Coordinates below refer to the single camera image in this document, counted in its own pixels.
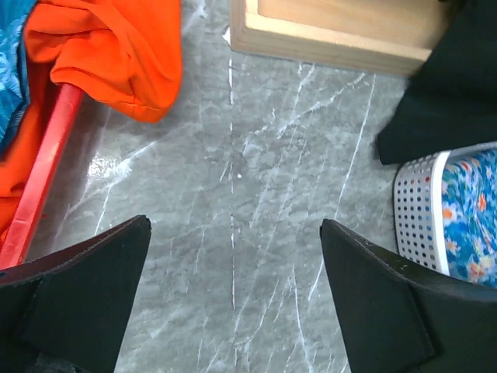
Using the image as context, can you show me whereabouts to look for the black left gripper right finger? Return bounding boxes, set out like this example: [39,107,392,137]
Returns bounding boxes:
[320,219,496,373]

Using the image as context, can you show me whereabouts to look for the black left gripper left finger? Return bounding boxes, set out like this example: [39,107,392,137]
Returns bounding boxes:
[1,215,151,372]

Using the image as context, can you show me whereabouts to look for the blue leaf-print shorts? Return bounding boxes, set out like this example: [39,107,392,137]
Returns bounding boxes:
[0,0,36,152]

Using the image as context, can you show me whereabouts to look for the blue floral shorts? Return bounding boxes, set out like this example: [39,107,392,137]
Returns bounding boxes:
[441,149,496,288]

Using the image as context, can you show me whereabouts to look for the black shorts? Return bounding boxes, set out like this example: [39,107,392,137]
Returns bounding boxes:
[376,0,496,165]

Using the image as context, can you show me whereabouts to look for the orange shorts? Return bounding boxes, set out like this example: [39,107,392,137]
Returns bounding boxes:
[1,1,182,232]

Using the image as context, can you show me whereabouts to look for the red plastic bin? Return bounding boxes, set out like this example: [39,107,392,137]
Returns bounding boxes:
[1,84,83,270]

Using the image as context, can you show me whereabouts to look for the white perforated basket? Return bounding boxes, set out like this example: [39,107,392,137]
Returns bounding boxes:
[394,141,496,275]

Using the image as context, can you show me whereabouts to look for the wooden clothes rack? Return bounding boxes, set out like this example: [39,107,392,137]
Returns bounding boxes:
[230,0,457,76]

